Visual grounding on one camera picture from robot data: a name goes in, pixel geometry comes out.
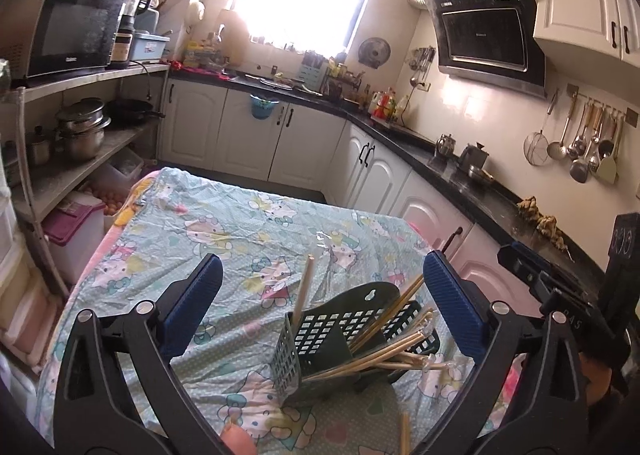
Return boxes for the wooden cutting board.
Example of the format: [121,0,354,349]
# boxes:
[217,10,251,69]

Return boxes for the pinkish round object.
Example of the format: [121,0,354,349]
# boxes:
[222,422,257,455]

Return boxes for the bamboo chopstick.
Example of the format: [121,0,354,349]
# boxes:
[398,411,412,455]

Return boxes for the metal utensil hook rail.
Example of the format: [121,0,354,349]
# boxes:
[567,83,640,128]

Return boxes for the blue hanging bin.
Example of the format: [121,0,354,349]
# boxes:
[249,95,278,120]

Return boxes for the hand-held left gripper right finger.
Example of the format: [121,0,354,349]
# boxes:
[410,250,589,455]

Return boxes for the wire mesh skimmer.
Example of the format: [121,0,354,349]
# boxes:
[523,89,559,167]

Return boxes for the black blender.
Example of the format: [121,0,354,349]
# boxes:
[111,0,157,70]

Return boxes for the hanging kitchen utensils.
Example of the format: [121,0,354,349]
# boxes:
[569,105,603,184]

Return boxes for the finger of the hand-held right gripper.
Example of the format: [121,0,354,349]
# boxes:
[497,241,564,304]

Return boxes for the steel spoon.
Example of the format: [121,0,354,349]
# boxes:
[567,102,592,160]

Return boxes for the ginger roots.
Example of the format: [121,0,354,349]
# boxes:
[517,195,569,252]

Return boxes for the black wok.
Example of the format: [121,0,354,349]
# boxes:
[107,98,166,125]

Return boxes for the plastic drawer unit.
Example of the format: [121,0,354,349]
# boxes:
[0,179,67,372]

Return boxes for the stacked steel pots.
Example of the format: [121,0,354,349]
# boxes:
[55,97,112,162]

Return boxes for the black microwave oven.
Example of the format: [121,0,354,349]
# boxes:
[0,0,126,88]

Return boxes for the small steel cup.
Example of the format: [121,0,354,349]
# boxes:
[25,125,54,166]

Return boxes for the metal shelf rack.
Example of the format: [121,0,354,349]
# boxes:
[0,62,171,297]

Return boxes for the round dark wall fan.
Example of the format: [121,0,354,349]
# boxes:
[358,36,391,70]

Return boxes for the white base cabinets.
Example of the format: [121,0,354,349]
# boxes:
[157,77,552,322]

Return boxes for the black spice rack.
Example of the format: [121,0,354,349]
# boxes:
[327,62,364,104]

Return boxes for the tray of eggs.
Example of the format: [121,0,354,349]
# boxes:
[87,174,132,232]

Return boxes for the dark lidded pot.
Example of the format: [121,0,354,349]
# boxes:
[457,142,496,184]

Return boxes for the cooking oil bottles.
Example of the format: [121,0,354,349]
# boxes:
[368,86,411,124]

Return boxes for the small hanging steel utensils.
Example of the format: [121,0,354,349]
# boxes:
[410,46,437,88]

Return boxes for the grey blue plastic box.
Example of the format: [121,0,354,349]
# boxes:
[131,32,171,62]

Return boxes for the green plastic utensil basket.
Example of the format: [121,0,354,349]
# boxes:
[270,281,441,398]

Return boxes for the light blue knife block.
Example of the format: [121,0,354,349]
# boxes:
[301,51,331,86]

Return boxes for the cartoon printed tablecloth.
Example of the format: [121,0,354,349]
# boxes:
[35,167,506,455]

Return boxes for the black glass range hood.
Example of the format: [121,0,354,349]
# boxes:
[424,0,547,98]

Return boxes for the pile of bamboo chopsticks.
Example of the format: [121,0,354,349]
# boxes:
[291,255,453,383]

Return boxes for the black kitchen countertop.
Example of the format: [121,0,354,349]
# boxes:
[167,67,609,287]

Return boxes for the steel ladle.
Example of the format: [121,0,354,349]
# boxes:
[547,96,577,160]

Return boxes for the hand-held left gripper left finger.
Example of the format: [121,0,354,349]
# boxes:
[52,253,236,455]

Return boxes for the pale green spatula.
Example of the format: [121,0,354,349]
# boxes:
[597,112,625,186]

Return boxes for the pink lidded plastic bin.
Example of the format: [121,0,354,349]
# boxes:
[42,190,107,287]

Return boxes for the white hanging scoop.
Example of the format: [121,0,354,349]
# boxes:
[187,1,207,34]

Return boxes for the person's right hand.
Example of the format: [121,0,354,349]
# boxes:
[580,356,616,404]

